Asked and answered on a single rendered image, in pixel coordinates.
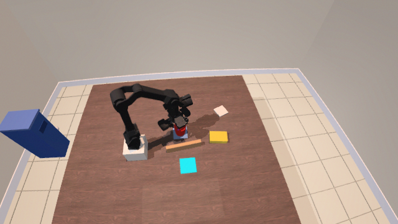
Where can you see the yellow cube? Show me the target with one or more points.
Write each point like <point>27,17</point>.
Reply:
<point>218,137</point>

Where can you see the orange flat bar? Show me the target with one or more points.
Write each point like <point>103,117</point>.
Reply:
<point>186,145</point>

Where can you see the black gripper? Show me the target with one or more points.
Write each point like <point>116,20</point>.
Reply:
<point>165,124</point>

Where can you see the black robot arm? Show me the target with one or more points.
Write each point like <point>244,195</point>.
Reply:
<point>171,103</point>

